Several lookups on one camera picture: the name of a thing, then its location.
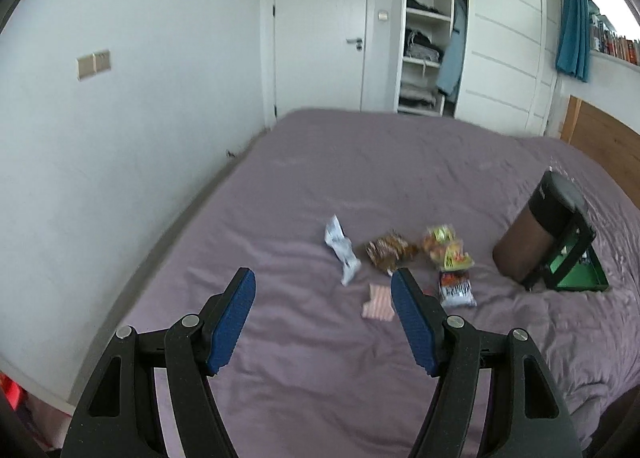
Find blue curtain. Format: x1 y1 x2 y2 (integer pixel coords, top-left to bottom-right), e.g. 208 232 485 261
556 0 592 84

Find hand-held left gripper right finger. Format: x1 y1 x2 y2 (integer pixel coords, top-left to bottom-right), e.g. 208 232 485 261
390 267 583 458

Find light blue hanging jacket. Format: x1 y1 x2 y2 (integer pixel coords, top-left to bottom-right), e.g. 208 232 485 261
435 0 467 99

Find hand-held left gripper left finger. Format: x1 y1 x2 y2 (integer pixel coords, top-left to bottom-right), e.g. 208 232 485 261
60 267 257 458

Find white folded laundry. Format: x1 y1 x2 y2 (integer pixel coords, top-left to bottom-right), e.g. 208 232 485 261
399 83 441 111

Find dark clothes with white cords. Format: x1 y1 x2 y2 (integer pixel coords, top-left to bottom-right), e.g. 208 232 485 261
404 28 442 63

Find clear candy bag yellow label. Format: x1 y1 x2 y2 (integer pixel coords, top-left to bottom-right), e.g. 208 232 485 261
421 224 463 264
440 240 475 273

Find white door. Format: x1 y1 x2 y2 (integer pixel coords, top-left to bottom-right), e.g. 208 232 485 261
275 0 369 114

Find brown snack packet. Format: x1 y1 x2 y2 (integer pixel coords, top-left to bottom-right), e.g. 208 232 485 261
365 230 420 275

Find wooden headboard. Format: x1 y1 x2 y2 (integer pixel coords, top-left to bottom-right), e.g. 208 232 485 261
560 95 640 209

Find green tray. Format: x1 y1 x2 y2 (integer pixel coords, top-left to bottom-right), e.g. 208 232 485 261
545 245 611 293

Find white grey snack packet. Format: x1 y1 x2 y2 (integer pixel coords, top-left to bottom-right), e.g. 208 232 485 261
324 214 362 287

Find black and steel kettle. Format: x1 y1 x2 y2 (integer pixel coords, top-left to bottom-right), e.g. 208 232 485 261
492 169 597 291

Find purple bed sheet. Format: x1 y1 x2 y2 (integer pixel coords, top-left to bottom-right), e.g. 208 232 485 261
70 108 640 458

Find white wardrobe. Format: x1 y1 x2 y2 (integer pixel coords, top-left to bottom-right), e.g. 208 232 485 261
397 0 563 136

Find row of books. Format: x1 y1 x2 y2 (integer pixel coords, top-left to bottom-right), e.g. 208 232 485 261
589 0 640 64

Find red object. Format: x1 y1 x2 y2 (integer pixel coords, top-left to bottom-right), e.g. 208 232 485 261
0 372 26 409

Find pink striped snack packet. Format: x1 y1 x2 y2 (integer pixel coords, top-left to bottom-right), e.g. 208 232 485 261
361 282 396 321

